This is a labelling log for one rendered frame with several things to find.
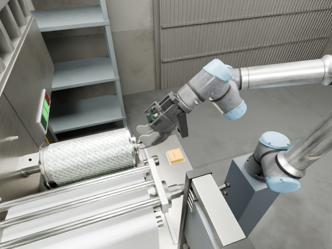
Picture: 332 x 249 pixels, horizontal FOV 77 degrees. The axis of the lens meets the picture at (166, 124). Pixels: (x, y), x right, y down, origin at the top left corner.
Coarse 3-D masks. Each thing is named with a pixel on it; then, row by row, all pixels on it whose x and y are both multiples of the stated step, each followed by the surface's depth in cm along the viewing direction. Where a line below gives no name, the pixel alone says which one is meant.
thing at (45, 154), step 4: (132, 144) 66; (44, 148) 64; (132, 148) 66; (44, 152) 62; (44, 156) 61; (44, 160) 60; (44, 164) 60; (44, 168) 60; (48, 168) 60; (48, 172) 60; (48, 176) 61; (52, 180) 62
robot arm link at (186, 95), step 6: (186, 84) 61; (180, 90) 61; (186, 90) 59; (180, 96) 60; (186, 96) 59; (192, 96) 59; (186, 102) 60; (192, 102) 60; (198, 102) 61; (192, 108) 61
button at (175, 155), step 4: (168, 152) 111; (172, 152) 111; (176, 152) 111; (180, 152) 111; (168, 156) 110; (172, 156) 109; (176, 156) 109; (180, 156) 109; (172, 160) 107; (176, 160) 108; (180, 160) 109
